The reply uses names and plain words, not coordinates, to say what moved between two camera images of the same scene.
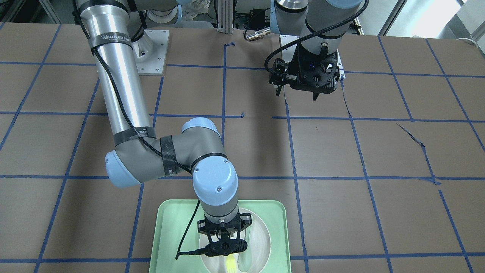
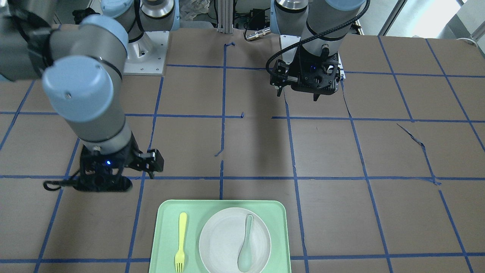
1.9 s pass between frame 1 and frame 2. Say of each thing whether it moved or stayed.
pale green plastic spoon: stayed
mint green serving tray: stayed
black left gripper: stayed
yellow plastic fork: moved
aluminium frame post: stayed
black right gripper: moved
